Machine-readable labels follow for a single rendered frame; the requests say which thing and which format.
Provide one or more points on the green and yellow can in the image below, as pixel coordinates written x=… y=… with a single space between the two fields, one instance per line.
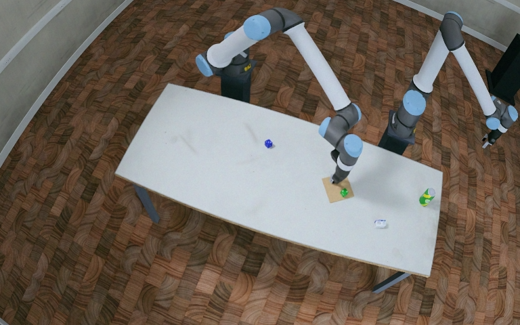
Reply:
x=426 y=198

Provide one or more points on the small white box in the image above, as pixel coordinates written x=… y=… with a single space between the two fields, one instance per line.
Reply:
x=380 y=223

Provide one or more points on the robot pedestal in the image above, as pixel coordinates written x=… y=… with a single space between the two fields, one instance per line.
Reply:
x=390 y=144
x=235 y=87

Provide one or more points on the black cabinet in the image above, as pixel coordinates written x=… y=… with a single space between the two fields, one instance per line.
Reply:
x=508 y=69

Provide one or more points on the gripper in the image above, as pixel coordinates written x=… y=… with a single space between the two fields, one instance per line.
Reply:
x=494 y=137
x=340 y=174

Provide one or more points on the white table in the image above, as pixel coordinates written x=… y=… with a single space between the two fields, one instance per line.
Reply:
x=223 y=162

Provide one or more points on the blue die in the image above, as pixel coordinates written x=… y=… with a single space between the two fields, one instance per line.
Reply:
x=268 y=144

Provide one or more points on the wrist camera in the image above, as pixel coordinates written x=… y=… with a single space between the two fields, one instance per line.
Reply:
x=334 y=156

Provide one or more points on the green die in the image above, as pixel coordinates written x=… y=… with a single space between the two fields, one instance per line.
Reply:
x=344 y=192

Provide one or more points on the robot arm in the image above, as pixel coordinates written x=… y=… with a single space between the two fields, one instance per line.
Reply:
x=430 y=61
x=317 y=61

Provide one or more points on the tan square mat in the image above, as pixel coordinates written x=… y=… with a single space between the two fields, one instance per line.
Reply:
x=331 y=191

